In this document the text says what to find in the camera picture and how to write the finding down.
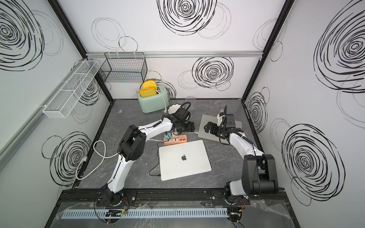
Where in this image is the mint green toaster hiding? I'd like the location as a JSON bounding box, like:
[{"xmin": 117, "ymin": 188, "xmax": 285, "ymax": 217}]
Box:
[{"xmin": 137, "ymin": 85, "xmax": 170, "ymax": 113}]

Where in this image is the yellow toast slice front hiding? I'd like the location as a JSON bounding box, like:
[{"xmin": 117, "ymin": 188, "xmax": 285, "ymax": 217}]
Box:
[{"xmin": 138, "ymin": 87, "xmax": 157, "ymax": 98}]

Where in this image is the grey laptop back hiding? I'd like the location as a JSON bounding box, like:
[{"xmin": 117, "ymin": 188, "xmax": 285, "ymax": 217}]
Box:
[{"xmin": 198, "ymin": 113, "xmax": 243, "ymax": 145}]

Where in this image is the black charger cable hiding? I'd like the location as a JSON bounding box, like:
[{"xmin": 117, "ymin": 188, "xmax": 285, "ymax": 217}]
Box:
[{"xmin": 149, "ymin": 141, "xmax": 166, "ymax": 177}]

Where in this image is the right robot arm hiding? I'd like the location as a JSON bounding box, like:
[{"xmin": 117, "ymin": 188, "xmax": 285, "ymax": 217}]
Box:
[{"xmin": 204, "ymin": 113, "xmax": 279, "ymax": 204}]

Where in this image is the clear drinking glass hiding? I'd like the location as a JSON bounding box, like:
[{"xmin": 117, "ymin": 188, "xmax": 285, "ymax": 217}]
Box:
[{"xmin": 185, "ymin": 96, "xmax": 196, "ymax": 111}]

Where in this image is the silver laptop front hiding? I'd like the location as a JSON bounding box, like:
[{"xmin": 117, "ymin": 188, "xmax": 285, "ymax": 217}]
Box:
[{"xmin": 159, "ymin": 140, "xmax": 212, "ymax": 181}]

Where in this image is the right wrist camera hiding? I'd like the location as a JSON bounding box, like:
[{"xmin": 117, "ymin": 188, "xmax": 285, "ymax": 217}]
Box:
[{"xmin": 217, "ymin": 113, "xmax": 225, "ymax": 126}]

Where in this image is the white mesh shelf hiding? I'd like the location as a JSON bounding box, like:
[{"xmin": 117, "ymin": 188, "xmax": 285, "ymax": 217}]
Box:
[{"xmin": 42, "ymin": 60, "xmax": 100, "ymax": 118}]

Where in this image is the white scalloped bowl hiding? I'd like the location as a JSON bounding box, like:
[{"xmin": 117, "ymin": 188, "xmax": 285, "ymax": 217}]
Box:
[{"xmin": 167, "ymin": 104, "xmax": 181, "ymax": 115}]

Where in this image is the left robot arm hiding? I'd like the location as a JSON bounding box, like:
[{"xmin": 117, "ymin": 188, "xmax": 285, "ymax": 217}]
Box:
[{"xmin": 102, "ymin": 107, "xmax": 192, "ymax": 207}]

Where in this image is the white slotted cable duct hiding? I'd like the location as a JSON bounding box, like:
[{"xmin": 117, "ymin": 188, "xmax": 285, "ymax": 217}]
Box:
[{"xmin": 61, "ymin": 208, "xmax": 229, "ymax": 220}]

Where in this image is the black wire basket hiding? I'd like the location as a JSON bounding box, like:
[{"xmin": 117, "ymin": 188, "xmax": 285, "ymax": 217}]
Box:
[{"xmin": 99, "ymin": 52, "xmax": 148, "ymax": 84}]

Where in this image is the yellow toast slice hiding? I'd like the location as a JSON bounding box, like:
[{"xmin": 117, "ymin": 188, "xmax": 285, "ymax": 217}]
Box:
[
  {"xmin": 138, "ymin": 87, "xmax": 157, "ymax": 98},
  {"xmin": 142, "ymin": 80, "xmax": 158, "ymax": 90}
]

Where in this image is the white toaster cord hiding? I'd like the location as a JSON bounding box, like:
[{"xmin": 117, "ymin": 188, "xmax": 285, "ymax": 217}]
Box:
[{"xmin": 156, "ymin": 90, "xmax": 168, "ymax": 115}]

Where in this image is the yellow toast slice back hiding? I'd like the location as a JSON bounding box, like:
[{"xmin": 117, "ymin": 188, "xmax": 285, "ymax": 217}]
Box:
[{"xmin": 142, "ymin": 80, "xmax": 158, "ymax": 90}]

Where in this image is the pink power strip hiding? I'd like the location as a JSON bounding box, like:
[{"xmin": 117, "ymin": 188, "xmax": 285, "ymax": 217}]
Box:
[{"xmin": 163, "ymin": 135, "xmax": 187, "ymax": 146}]

